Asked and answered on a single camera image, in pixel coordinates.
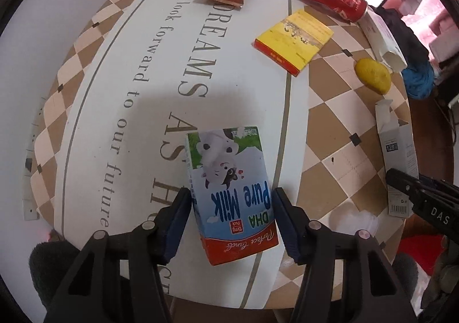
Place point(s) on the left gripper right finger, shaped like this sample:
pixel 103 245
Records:
pixel 347 277

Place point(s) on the long white paper box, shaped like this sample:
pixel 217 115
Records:
pixel 382 42

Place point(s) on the checkered printed tablecloth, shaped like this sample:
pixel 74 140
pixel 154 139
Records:
pixel 110 153

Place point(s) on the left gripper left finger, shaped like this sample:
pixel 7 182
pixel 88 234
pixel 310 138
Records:
pixel 116 278

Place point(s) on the black fuzzy slipper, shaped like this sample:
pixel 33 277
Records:
pixel 49 262

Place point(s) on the yellow lemon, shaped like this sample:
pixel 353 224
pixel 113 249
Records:
pixel 373 75

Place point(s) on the blue black clothes pile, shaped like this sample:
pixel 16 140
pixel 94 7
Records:
pixel 418 76

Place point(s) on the yellow red cigarette box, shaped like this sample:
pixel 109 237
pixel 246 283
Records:
pixel 293 42

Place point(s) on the white grey phone box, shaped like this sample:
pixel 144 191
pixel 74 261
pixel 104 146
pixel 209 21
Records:
pixel 397 145

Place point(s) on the red blanket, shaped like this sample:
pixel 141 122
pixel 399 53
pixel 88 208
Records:
pixel 425 249

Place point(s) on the blue white milk carton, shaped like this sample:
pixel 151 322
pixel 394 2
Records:
pixel 231 195

